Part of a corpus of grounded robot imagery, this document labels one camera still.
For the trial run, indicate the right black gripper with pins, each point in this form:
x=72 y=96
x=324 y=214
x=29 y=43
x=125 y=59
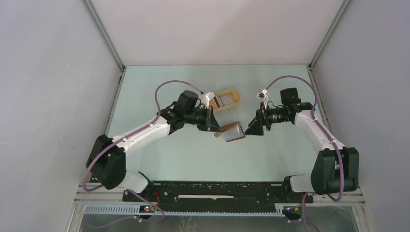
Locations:
x=256 y=126

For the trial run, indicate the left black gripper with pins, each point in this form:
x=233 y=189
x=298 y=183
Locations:
x=210 y=123

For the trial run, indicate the gold credit card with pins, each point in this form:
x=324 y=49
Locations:
x=215 y=103

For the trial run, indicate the brown leather card holder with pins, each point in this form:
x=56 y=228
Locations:
x=231 y=132

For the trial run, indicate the silver VIP credit card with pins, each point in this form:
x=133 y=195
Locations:
x=227 y=99

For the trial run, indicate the beige oval tray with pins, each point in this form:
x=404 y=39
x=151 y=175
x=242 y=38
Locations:
x=226 y=91

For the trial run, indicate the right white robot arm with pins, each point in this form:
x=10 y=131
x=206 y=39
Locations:
x=336 y=166

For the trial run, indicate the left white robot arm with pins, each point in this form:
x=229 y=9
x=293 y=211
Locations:
x=109 y=156

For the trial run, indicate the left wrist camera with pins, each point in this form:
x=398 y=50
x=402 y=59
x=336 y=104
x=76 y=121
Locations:
x=209 y=95

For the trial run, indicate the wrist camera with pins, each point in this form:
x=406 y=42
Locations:
x=263 y=95
x=209 y=95

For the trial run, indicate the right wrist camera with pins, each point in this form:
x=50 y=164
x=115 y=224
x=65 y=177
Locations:
x=263 y=95

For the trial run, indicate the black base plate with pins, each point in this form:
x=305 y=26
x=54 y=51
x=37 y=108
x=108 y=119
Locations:
x=220 y=196

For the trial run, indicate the grey cable duct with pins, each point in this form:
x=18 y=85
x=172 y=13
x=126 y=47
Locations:
x=139 y=210

